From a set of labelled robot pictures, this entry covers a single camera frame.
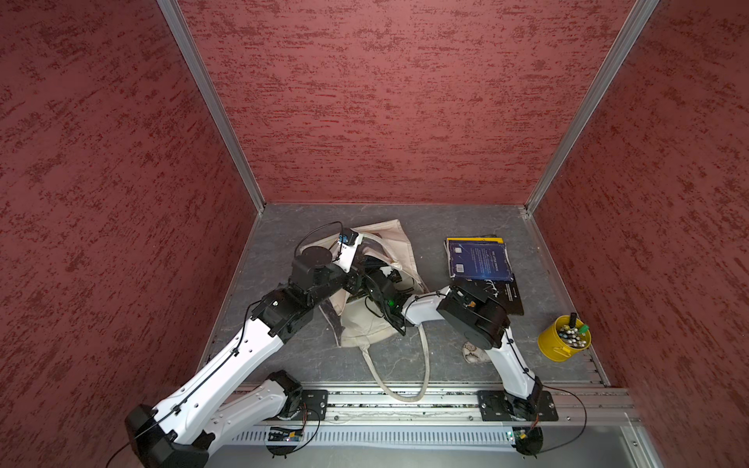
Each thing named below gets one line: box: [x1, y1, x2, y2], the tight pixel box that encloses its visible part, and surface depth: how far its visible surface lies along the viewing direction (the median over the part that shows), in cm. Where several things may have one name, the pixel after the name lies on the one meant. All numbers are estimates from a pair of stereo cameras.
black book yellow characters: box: [479, 273, 524, 316], surface depth 94 cm
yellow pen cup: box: [537, 314, 592, 363], surface depth 78 cm
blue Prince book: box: [444, 239, 514, 282], surface depth 99 cm
